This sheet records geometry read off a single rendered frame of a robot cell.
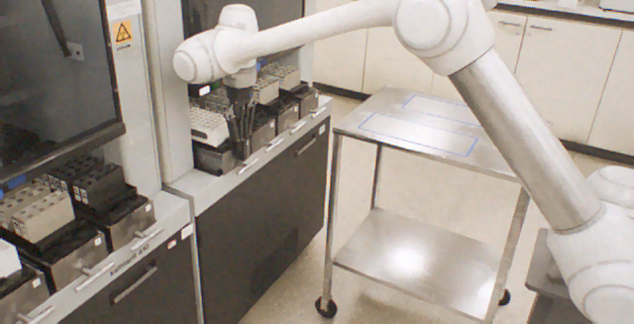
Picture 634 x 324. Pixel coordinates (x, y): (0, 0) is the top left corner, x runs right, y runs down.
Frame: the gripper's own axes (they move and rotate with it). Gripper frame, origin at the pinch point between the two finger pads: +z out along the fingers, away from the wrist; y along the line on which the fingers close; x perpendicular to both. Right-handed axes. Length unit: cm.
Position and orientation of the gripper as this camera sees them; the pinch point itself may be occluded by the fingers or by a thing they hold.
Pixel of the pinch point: (241, 149)
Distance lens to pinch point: 151.2
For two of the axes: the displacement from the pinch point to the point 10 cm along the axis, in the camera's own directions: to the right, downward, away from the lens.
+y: -4.9, 4.0, -7.7
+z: -0.3, 8.8, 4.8
